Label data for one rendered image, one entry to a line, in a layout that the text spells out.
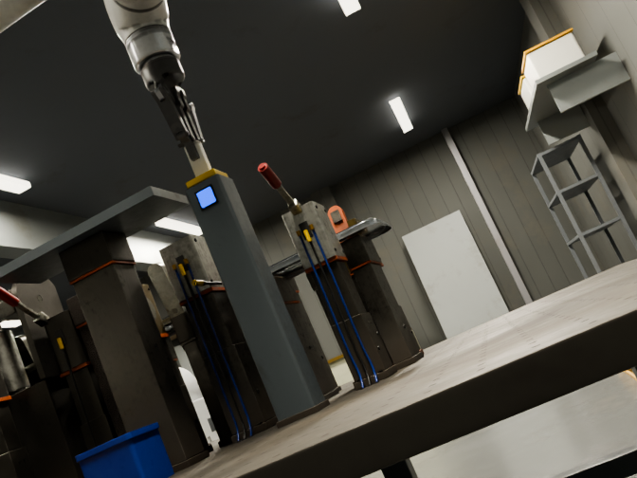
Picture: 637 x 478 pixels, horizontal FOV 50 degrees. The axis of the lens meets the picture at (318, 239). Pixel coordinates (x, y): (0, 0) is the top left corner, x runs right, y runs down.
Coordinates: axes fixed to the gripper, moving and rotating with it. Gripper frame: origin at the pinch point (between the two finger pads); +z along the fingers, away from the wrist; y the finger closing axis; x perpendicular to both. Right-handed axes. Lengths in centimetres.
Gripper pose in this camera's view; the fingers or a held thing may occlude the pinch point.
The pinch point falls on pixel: (198, 160)
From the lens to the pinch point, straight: 127.5
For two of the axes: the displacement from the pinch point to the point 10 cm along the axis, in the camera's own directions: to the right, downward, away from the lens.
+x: -8.7, 4.3, 2.2
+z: 4.0, 9.0, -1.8
